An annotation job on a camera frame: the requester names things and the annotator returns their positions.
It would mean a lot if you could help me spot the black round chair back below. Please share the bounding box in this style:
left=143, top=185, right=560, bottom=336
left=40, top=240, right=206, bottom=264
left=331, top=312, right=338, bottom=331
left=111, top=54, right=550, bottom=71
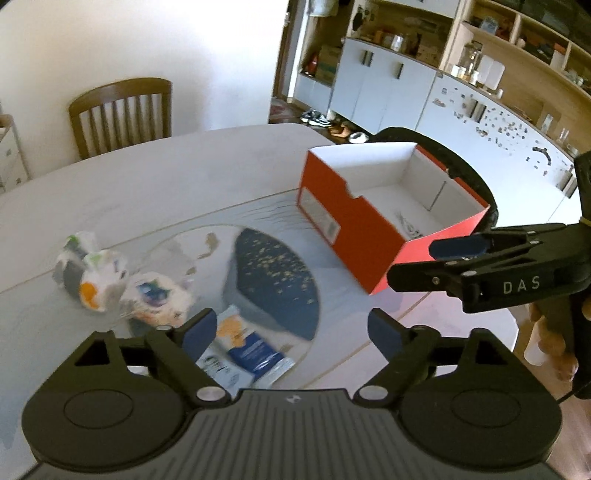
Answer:
left=372, top=127, right=500, bottom=229

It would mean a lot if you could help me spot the white wrapper with blue print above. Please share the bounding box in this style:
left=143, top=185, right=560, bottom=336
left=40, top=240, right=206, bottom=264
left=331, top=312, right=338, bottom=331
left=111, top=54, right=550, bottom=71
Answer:
left=121, top=271, right=195, bottom=329

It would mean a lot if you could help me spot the white drawer cabinet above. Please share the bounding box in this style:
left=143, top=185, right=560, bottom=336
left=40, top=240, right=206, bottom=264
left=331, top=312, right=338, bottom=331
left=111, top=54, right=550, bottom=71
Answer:
left=0, top=113, right=31, bottom=193

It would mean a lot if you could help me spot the tall glass jar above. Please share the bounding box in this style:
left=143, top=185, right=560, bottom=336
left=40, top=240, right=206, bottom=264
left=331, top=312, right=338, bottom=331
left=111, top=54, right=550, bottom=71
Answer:
left=459, top=41, right=484, bottom=78

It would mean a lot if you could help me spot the dark blue speckled pouch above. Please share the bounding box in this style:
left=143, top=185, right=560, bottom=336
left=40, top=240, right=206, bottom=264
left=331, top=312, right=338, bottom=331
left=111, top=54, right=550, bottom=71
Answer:
left=222, top=227, right=321, bottom=342

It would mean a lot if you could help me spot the white cabinet row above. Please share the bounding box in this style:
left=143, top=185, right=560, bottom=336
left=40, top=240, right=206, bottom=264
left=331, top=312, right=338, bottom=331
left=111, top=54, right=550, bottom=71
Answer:
left=293, top=37, right=591, bottom=224

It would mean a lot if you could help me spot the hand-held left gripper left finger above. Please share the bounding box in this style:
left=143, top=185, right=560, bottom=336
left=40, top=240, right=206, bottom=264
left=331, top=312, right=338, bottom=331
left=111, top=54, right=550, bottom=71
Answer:
left=69, top=309, right=232, bottom=409

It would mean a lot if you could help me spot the white plastic container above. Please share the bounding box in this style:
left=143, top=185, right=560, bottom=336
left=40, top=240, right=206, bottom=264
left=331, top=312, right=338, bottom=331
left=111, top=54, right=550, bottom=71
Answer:
left=480, top=55, right=505, bottom=91

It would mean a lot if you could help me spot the cardboard box on shelf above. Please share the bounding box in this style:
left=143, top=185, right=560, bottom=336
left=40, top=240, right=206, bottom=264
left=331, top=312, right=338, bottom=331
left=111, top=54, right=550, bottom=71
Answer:
left=316, top=44, right=343, bottom=85

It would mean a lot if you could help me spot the person's right hand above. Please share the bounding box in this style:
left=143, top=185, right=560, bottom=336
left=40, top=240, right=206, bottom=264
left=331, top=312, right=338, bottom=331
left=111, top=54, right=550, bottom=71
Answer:
left=527, top=299, right=578, bottom=381

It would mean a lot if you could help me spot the wooden slatted chair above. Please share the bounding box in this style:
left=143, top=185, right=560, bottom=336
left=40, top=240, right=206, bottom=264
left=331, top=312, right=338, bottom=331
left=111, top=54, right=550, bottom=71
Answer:
left=68, top=78, right=173, bottom=161

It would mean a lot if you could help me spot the small white packet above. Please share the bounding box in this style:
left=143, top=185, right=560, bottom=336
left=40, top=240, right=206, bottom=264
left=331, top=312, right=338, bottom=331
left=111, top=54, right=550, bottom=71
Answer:
left=195, top=348, right=254, bottom=391

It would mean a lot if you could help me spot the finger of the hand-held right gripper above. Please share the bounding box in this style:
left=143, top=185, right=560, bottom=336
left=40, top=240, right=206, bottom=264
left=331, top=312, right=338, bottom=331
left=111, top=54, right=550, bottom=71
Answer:
left=386, top=257, right=491, bottom=297
left=428, top=223, right=568, bottom=262

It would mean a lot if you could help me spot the pair of sneakers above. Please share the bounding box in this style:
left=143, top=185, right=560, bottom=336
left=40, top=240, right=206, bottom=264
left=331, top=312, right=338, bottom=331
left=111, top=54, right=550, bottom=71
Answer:
left=300, top=109, right=332, bottom=127

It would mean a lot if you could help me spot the wooden wall shelf unit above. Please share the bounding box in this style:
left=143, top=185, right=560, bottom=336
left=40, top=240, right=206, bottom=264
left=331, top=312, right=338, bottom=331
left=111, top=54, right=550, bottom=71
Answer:
left=342, top=0, right=591, bottom=134

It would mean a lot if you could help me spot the patterned door rug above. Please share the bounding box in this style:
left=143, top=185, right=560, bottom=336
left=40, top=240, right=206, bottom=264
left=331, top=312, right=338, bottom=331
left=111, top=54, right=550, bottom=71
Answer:
left=270, top=98, right=302, bottom=124

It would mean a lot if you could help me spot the white wrapper with green print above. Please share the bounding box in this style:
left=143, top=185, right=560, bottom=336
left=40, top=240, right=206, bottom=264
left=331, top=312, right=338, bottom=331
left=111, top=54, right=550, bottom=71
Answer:
left=53, top=231, right=99, bottom=296

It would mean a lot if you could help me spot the black cable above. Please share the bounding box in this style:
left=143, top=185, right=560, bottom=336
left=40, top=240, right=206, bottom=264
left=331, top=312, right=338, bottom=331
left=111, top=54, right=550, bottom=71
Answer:
left=556, top=385, right=583, bottom=407

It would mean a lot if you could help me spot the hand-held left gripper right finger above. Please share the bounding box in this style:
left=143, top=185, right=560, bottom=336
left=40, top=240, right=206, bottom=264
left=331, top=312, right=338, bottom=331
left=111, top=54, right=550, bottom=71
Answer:
left=366, top=308, right=514, bottom=409

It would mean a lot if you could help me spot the hanging tote bag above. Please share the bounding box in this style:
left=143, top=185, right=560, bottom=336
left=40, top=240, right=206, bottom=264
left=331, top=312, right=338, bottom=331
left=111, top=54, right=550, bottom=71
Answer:
left=308, top=0, right=341, bottom=18

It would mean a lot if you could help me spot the brown entrance door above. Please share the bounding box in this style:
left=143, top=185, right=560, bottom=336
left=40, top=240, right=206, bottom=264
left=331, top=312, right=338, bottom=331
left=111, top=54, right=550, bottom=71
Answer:
left=271, top=0, right=306, bottom=101

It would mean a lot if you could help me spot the red cardboard box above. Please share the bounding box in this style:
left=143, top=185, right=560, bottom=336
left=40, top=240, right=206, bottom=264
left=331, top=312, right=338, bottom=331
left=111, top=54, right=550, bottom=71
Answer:
left=297, top=143, right=491, bottom=296

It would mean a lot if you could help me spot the blue and orange snack packet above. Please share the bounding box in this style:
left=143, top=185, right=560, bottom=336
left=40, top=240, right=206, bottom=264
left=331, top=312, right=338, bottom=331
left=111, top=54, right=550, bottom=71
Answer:
left=216, top=307, right=296, bottom=386

